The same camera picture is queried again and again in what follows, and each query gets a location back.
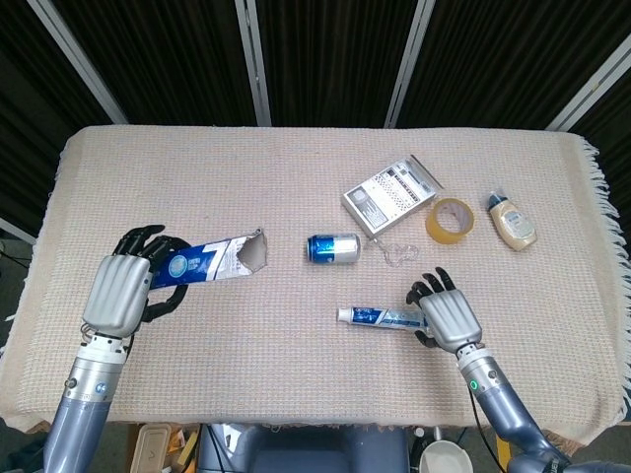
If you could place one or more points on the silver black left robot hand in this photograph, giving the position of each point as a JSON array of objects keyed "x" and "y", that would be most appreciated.
[{"x": 118, "y": 295}]

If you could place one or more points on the white bowl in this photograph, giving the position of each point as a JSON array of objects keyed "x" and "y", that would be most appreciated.
[{"x": 443, "y": 458}]

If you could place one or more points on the brown paper container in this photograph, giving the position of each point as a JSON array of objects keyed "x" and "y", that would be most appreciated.
[{"x": 150, "y": 448}]

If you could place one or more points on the cream squeeze bottle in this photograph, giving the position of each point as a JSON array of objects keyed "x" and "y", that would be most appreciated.
[{"x": 512, "y": 226}]

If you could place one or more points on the blue grey right robot arm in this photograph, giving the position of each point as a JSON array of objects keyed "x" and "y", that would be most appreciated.
[{"x": 498, "y": 404}]

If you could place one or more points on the blue white toothpaste tube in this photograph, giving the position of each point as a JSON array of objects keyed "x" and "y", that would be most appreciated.
[{"x": 374, "y": 316}]

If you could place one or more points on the beige woven tablecloth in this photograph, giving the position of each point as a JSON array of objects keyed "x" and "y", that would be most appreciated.
[{"x": 246, "y": 172}]

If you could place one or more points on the blue white drink can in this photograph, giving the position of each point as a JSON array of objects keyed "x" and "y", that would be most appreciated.
[{"x": 335, "y": 248}]

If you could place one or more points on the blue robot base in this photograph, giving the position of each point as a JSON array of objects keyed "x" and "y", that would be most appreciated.
[{"x": 305, "y": 451}]

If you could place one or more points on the blue grey left robot arm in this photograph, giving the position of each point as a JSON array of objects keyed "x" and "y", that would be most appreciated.
[{"x": 84, "y": 404}]

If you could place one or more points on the grey printed cardboard box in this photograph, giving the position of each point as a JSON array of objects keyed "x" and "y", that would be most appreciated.
[{"x": 389, "y": 197}]

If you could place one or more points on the blue white toothpaste box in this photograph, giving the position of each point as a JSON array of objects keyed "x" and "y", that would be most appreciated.
[{"x": 197, "y": 263}]

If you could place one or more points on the clear plastic wrapper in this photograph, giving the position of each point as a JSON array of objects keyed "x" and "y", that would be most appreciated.
[{"x": 393, "y": 257}]

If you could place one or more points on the white partition frame post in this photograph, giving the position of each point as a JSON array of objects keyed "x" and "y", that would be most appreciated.
[
  {"x": 15, "y": 229},
  {"x": 79, "y": 59},
  {"x": 254, "y": 61},
  {"x": 409, "y": 61},
  {"x": 591, "y": 84}
]

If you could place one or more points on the yellow packet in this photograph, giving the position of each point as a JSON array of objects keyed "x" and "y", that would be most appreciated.
[{"x": 185, "y": 448}]

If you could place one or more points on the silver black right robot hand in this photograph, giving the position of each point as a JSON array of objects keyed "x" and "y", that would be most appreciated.
[{"x": 451, "y": 320}]

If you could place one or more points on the yellow packing tape roll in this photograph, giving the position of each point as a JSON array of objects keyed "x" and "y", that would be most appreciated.
[{"x": 436, "y": 231}]

